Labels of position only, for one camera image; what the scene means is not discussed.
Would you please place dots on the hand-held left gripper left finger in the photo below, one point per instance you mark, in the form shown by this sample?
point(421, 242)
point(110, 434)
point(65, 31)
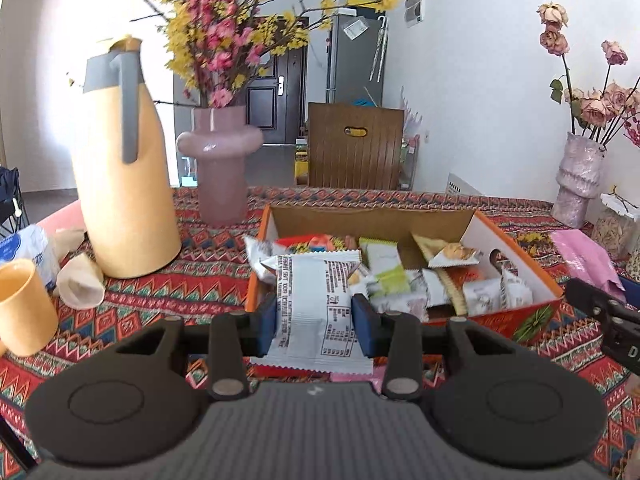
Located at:
point(267, 330)

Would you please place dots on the patterned red tablecloth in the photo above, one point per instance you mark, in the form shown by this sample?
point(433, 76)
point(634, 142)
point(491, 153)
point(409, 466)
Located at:
point(150, 300)

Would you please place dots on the wooden chair back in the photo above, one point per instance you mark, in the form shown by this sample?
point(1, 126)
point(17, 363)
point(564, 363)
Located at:
point(350, 160)

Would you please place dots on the dark entrance door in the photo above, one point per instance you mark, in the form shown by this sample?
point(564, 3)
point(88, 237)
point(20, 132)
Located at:
point(265, 110)

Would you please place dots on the yellow pink blossom branches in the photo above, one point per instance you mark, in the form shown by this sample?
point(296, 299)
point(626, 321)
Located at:
point(220, 25)

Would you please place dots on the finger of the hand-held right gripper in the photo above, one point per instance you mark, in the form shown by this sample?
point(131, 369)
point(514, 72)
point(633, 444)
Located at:
point(590, 297)

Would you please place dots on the textured pink vase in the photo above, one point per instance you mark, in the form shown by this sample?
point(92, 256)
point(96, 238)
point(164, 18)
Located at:
point(575, 180)

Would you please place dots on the smooth pink glass vase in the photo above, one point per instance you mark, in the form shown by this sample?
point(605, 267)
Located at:
point(220, 170)

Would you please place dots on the black bag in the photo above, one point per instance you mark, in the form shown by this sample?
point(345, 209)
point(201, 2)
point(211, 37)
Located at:
point(10, 190)

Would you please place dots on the white umbrella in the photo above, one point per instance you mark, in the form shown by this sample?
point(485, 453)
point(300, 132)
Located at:
point(378, 50)

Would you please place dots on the blue white tissue pack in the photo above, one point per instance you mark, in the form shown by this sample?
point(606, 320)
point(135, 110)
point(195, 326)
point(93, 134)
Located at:
point(25, 250)

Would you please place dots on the yellow thermos jug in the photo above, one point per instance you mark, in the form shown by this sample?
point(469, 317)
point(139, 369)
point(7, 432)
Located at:
point(125, 200)

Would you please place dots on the red cardboard box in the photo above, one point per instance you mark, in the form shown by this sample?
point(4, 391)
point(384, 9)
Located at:
point(350, 220)

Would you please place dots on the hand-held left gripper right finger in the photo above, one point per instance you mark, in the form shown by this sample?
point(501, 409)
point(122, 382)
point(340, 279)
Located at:
point(365, 330)

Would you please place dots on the grey refrigerator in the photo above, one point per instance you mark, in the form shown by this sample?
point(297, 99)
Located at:
point(350, 70)

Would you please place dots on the yellow fallen petals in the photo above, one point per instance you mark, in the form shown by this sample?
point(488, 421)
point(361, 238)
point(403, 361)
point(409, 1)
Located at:
point(532, 242)

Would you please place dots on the dried rose bouquet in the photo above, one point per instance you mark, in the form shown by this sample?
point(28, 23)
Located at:
point(595, 105)

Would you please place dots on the salmon pink board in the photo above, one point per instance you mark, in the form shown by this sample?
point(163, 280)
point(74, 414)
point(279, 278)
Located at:
point(60, 217)

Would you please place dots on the yellow black box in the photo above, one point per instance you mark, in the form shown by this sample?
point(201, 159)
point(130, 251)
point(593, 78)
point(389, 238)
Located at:
point(365, 5)

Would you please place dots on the yellow ceramic mug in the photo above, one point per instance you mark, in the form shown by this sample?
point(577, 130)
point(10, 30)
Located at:
point(25, 310)

